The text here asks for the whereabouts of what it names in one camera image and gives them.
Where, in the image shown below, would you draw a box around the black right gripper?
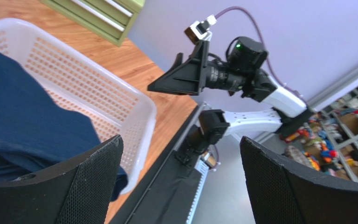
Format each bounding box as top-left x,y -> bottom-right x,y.
147,40 -> 247,96

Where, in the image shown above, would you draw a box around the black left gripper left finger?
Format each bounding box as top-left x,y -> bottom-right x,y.
0,135 -> 124,224

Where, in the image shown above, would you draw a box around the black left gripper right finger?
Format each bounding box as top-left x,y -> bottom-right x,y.
240,137 -> 358,224

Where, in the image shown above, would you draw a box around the dark blue denim trousers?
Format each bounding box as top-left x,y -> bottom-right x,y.
0,46 -> 128,202

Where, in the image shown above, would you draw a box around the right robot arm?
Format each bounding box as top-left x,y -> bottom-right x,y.
147,36 -> 313,155

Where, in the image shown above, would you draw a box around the shelf of colourful toys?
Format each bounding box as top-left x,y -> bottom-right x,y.
280,86 -> 358,182

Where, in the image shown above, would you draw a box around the green drawer cabinet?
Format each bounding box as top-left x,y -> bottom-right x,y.
41,0 -> 145,47

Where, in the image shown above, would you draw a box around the white perforated plastic basket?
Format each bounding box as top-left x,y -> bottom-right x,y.
0,18 -> 157,194

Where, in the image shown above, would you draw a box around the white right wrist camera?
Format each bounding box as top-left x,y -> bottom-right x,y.
184,15 -> 217,45

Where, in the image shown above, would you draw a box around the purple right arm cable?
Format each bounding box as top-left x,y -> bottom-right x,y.
214,6 -> 307,103

